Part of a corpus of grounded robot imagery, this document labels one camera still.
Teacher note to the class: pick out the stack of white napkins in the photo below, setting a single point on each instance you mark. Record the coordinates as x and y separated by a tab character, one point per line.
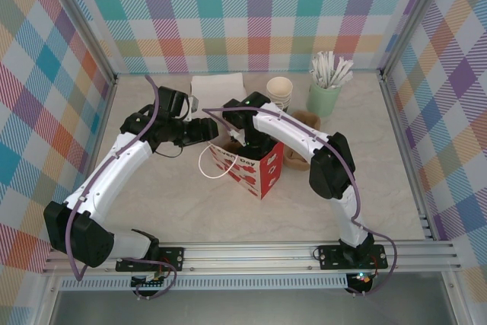
217	89

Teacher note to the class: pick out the stack of paper cups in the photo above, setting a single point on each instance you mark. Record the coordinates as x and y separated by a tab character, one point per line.
277	87

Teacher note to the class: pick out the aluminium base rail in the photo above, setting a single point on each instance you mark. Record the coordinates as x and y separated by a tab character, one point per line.
247	256

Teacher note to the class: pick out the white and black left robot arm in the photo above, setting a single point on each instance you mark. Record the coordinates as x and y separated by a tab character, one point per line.
110	173

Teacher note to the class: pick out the aluminium frame leg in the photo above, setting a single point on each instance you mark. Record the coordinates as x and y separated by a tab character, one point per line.
47	302
454	298

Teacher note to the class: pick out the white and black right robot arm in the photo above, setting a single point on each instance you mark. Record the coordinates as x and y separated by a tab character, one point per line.
289	129

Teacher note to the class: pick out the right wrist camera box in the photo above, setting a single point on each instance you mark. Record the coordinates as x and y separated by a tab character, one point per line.
236	137

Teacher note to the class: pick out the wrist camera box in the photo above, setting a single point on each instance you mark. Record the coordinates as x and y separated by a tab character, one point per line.
236	137
194	103

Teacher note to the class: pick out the mint green holder cup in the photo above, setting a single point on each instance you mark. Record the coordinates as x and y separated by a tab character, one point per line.
321	102

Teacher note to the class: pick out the small circuit board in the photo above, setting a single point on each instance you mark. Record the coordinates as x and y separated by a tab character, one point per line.
148	283
361	277

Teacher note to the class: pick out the green paper coffee cup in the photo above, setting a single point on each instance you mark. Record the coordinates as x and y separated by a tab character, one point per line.
288	97
288	101
287	107

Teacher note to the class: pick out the white paper-wrapped straw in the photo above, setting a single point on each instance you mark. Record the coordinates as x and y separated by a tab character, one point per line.
338	68
345	80
314	77
345	71
327	66
316	68

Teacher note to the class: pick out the red and white paper bag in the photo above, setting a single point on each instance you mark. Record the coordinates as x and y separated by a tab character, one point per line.
247	176

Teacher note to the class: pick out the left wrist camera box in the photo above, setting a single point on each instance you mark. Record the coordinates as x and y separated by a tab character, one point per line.
194	103

